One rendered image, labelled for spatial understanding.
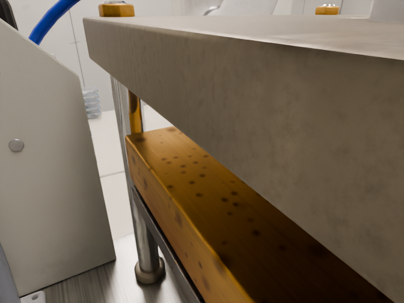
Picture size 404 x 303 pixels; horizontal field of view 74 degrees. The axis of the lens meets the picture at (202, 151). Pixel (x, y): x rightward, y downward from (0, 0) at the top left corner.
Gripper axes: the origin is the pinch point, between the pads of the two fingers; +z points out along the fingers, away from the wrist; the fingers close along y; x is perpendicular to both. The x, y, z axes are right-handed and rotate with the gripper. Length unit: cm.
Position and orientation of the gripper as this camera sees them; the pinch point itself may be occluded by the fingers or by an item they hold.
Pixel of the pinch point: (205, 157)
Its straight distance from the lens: 58.0
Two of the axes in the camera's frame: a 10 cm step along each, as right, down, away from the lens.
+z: 0.0, 8.9, 4.6
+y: -8.5, 2.4, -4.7
